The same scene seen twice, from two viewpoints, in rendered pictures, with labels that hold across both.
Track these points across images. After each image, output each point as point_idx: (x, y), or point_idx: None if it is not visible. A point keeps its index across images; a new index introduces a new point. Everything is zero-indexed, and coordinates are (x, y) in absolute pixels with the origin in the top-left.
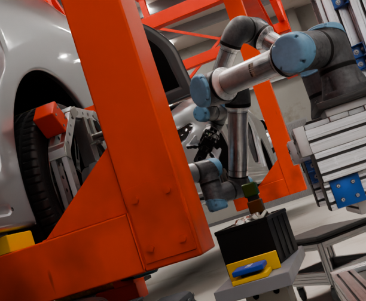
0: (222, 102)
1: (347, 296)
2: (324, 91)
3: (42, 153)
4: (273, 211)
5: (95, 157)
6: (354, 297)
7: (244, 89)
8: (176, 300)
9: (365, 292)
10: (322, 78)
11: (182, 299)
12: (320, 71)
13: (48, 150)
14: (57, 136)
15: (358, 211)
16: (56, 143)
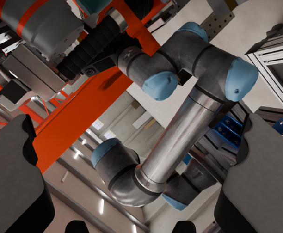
0: (131, 150)
1: None
2: (187, 163)
3: (3, 25)
4: (179, 82)
5: None
6: (281, 49)
7: (143, 158)
8: (163, 2)
9: None
10: (184, 172)
11: (168, 0)
12: (181, 174)
13: None
14: None
15: (267, 108)
16: (3, 37)
